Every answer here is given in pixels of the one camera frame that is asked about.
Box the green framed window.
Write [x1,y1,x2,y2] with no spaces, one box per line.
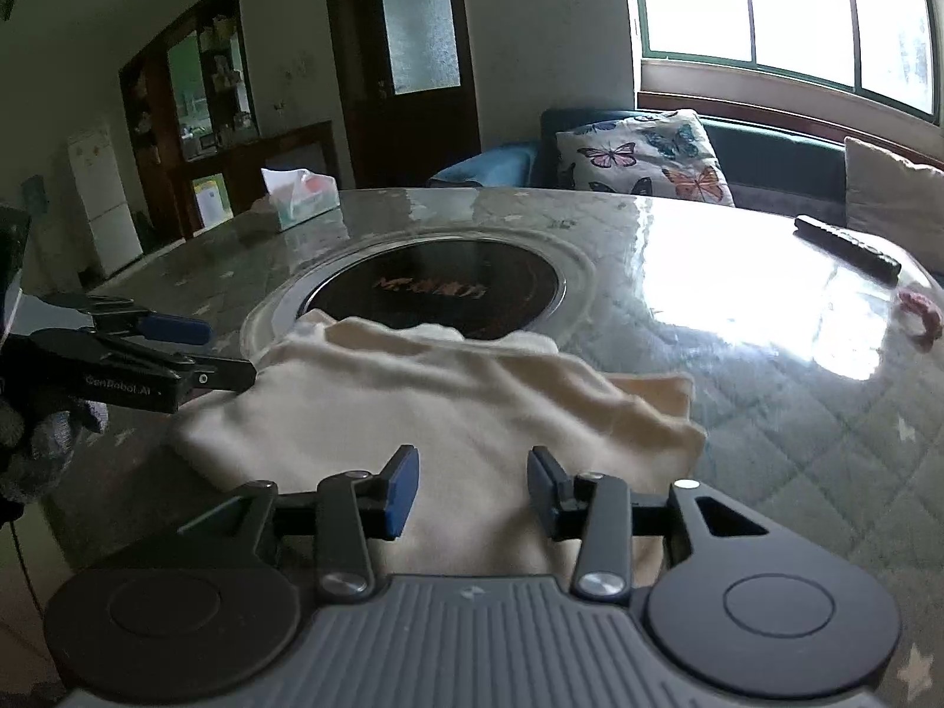
[637,0,941,122]

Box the butterfly print pillow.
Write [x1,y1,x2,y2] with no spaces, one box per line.
[555,109,735,208]

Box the pink hair tie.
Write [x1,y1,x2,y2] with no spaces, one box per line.
[896,287,944,353]

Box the black remote control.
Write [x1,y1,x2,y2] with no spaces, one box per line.
[794,216,901,286]

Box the white small refrigerator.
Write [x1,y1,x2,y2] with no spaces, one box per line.
[67,123,142,278]

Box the black cable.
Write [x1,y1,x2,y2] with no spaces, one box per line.
[5,506,48,628]

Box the dark wooden display cabinet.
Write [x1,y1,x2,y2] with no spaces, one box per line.
[119,0,341,250]

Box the beige plain pillow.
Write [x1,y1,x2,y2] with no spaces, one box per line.
[843,137,944,272]

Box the blue teal sofa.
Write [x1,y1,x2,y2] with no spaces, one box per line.
[427,105,944,238]

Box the tissue box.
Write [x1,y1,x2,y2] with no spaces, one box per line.
[254,168,339,232]

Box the beige garment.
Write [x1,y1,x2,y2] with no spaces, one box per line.
[171,312,706,577]

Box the dark wooden door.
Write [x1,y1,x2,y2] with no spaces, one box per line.
[326,0,481,189]

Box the grey knit gloved hand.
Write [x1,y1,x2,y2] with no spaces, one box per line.
[2,399,109,505]

